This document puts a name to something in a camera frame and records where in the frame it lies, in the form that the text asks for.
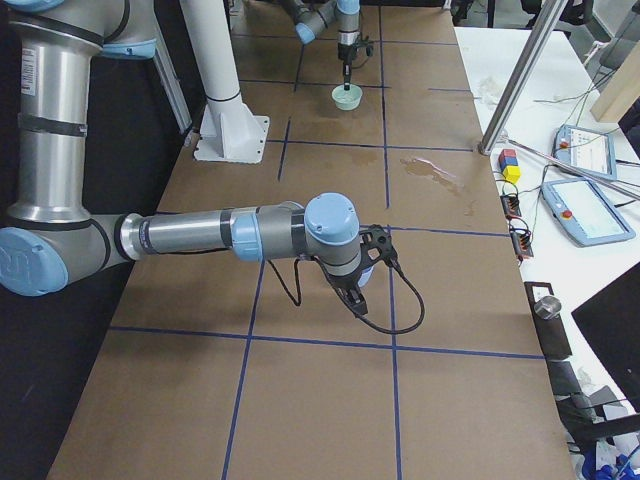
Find red blue yellow blocks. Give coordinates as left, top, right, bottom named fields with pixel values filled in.
left=498, top=148, right=521, bottom=184

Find long metal rod tool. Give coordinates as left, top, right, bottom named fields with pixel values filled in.
left=506, top=139, right=640, bottom=201

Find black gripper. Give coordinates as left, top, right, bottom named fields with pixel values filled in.
left=338, top=32, right=374, bottom=91
left=322, top=224, right=398, bottom=315

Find aluminium frame post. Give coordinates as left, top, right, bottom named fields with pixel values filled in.
left=478, top=0, right=568, bottom=156

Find light blue plastic cup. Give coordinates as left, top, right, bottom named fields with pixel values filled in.
left=357, top=266, right=374, bottom=288

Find black monitor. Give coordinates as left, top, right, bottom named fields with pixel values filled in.
left=572, top=264, right=639, bottom=411

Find mint green bowl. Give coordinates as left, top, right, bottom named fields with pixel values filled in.
left=331, top=84, right=363, bottom=111

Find metal cylinder weight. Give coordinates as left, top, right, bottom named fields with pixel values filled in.
left=533, top=295, right=562, bottom=320

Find wooden board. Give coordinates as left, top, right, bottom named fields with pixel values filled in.
left=591, top=43, right=640, bottom=123

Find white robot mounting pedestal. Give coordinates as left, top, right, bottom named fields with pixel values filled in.
left=180, top=0, right=270, bottom=164

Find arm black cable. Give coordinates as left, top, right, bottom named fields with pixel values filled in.
left=269, top=257, right=426, bottom=335

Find near teach pendant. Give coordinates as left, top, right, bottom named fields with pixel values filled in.
left=541, top=179, right=636, bottom=247

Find teach pendant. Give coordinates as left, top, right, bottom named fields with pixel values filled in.
left=552, top=124, right=617, bottom=180
left=541, top=179, right=636, bottom=247

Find far teach pendant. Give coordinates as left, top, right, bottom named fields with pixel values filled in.
left=552, top=124, right=617, bottom=180

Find red black connector block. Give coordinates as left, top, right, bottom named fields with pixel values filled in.
left=500, top=194, right=522, bottom=220

